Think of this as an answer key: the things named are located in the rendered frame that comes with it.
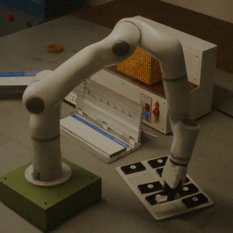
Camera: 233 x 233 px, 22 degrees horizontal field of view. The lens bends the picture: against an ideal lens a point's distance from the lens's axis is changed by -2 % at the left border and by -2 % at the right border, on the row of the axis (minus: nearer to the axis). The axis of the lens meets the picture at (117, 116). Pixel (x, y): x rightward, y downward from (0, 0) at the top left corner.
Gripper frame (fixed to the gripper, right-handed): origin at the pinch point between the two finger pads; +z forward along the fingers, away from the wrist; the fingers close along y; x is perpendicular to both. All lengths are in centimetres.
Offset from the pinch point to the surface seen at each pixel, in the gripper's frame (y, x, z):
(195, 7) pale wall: -206, 132, -21
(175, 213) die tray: 3.6, 3.2, 7.4
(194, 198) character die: -0.7, 13.7, 4.0
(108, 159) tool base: -40.8, -6.6, 8.1
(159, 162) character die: -30.3, 12.9, 4.1
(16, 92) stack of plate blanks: -116, -28, 11
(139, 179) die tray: -23.6, 0.3, 7.9
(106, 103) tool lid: -70, 2, -5
